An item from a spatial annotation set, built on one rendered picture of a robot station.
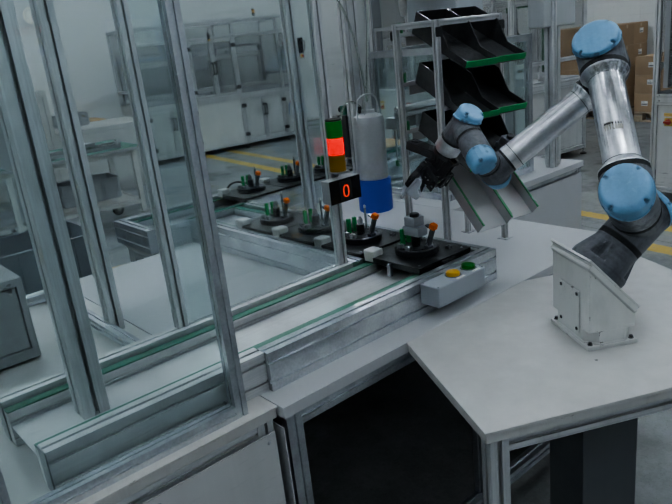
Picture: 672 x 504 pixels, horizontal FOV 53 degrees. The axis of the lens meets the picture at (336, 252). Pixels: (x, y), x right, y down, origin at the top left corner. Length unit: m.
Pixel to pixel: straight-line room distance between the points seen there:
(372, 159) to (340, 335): 1.41
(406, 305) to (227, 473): 0.68
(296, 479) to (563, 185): 2.51
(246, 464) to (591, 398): 0.77
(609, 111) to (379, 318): 0.77
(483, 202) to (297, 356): 0.96
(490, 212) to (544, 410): 0.97
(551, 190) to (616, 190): 2.05
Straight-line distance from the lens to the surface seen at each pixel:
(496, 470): 1.51
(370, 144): 2.99
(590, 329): 1.72
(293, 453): 1.64
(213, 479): 1.55
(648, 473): 2.83
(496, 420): 1.46
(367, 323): 1.78
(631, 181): 1.62
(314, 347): 1.67
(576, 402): 1.53
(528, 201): 2.43
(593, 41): 1.83
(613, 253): 1.72
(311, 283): 2.02
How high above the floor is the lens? 1.65
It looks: 18 degrees down
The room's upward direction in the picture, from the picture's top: 6 degrees counter-clockwise
